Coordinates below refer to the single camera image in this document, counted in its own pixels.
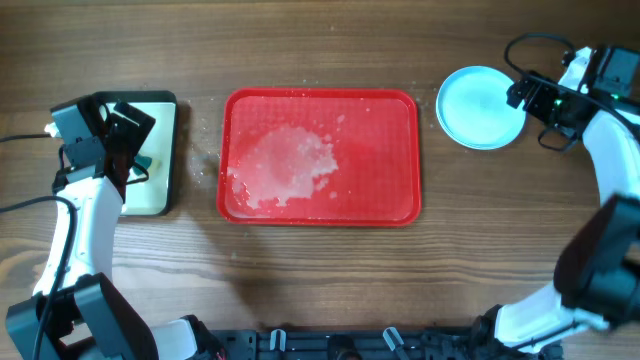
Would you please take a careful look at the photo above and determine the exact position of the green and yellow sponge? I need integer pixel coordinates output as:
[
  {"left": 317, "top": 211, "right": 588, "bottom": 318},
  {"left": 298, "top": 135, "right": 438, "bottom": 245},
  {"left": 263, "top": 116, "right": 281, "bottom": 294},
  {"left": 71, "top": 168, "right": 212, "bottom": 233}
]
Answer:
[{"left": 132, "top": 154, "right": 162, "bottom": 176}]

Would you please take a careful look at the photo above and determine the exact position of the light blue plate top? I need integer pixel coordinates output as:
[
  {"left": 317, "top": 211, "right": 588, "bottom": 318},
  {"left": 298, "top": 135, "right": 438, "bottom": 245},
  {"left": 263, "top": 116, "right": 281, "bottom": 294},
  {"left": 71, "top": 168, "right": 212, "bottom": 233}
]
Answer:
[{"left": 435, "top": 66, "right": 526, "bottom": 150}]

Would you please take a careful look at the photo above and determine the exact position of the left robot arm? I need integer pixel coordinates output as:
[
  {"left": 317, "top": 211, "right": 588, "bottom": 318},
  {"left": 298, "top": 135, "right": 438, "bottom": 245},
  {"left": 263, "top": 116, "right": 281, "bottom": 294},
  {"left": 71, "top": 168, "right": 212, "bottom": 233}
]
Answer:
[{"left": 6, "top": 90, "right": 202, "bottom": 359}]

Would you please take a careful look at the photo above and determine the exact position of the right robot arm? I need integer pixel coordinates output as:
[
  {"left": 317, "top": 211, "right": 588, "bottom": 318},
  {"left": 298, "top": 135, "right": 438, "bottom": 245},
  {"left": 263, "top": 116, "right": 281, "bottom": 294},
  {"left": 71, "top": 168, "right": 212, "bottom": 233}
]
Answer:
[{"left": 467, "top": 92, "right": 639, "bottom": 359}]

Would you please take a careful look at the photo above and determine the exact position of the black tray with soapy water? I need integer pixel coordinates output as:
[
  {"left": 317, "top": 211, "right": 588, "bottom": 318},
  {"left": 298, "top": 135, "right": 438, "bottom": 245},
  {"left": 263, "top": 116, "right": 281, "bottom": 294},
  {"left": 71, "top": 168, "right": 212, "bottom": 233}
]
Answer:
[{"left": 94, "top": 90, "right": 178, "bottom": 216}]

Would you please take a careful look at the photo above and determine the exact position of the red plastic serving tray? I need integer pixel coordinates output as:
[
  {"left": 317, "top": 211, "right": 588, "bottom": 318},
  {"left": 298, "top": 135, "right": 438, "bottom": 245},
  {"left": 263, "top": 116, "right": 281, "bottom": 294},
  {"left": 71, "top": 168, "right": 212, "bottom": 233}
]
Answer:
[{"left": 216, "top": 88, "right": 422, "bottom": 227}]

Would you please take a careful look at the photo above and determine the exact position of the left black cable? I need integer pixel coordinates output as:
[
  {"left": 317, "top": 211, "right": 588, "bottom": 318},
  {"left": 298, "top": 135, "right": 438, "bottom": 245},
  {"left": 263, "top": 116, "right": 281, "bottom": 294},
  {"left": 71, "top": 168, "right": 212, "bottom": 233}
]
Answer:
[{"left": 0, "top": 132, "right": 79, "bottom": 360}]

